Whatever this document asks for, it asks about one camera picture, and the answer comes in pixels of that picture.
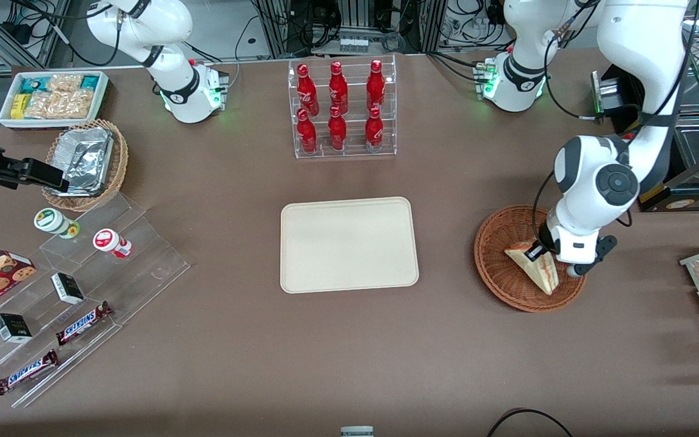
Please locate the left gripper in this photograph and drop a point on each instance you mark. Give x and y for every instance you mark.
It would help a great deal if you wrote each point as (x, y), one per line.
(545, 237)

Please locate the triangular sandwich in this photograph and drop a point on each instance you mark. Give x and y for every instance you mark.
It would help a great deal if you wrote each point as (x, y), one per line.
(537, 273)

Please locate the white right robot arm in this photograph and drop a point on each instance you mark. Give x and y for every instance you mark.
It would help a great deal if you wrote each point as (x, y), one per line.
(173, 24)

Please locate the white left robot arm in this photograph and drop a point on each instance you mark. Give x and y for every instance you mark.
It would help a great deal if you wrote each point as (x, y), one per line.
(592, 182)

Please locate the brown wicker basket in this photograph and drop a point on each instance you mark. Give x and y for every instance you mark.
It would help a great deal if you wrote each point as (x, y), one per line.
(501, 279)

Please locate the light wicker basket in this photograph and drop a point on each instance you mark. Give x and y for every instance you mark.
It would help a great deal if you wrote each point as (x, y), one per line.
(120, 158)

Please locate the beige plastic tray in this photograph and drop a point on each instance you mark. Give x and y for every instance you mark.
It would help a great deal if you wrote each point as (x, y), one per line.
(349, 246)

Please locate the aluminium foil containers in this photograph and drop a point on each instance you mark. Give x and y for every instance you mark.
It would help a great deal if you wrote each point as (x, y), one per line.
(82, 159)

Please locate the green cap yogurt bottle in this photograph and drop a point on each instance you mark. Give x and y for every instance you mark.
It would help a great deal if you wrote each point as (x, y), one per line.
(52, 221)

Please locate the white snack bin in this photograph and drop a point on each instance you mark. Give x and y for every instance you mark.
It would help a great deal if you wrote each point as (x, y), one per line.
(6, 115)

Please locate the yellow snack packet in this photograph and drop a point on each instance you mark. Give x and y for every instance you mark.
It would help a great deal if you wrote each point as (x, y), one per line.
(19, 106)

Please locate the large clear cracker bag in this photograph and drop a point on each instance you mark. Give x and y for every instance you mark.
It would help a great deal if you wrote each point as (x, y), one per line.
(61, 104)

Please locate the small clear cracker bag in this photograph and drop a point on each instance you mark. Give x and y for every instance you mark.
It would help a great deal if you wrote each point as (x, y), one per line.
(64, 82)

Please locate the red cap yogurt bottle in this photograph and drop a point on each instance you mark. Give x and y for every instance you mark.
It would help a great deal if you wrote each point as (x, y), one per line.
(108, 241)

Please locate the small teal snack packet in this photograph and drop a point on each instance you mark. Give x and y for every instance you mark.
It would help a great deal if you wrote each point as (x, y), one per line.
(90, 82)

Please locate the small black box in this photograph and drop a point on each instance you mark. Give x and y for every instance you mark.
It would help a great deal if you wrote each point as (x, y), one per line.
(12, 328)
(67, 288)

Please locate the clear acrylic stepped shelf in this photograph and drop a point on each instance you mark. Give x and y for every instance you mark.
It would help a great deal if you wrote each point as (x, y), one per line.
(155, 267)

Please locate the snickers chocolate bar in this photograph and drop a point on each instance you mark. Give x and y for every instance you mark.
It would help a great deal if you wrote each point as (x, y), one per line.
(25, 372)
(82, 323)

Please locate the silver black device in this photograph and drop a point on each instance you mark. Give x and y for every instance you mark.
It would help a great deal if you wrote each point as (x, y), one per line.
(610, 91)

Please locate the red cola bottle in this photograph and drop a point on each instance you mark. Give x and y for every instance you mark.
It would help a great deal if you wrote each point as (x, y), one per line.
(374, 132)
(338, 90)
(337, 132)
(307, 135)
(375, 88)
(307, 91)

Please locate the clear acrylic bottle rack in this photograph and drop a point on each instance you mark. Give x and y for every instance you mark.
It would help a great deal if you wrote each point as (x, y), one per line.
(355, 149)

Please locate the grey device edge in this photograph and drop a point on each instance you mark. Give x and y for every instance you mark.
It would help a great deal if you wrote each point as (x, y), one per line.
(357, 431)

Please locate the white power strip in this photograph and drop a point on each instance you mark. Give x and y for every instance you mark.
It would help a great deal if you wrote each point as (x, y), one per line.
(353, 44)

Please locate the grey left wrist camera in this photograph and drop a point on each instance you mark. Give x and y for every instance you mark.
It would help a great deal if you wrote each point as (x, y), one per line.
(592, 258)

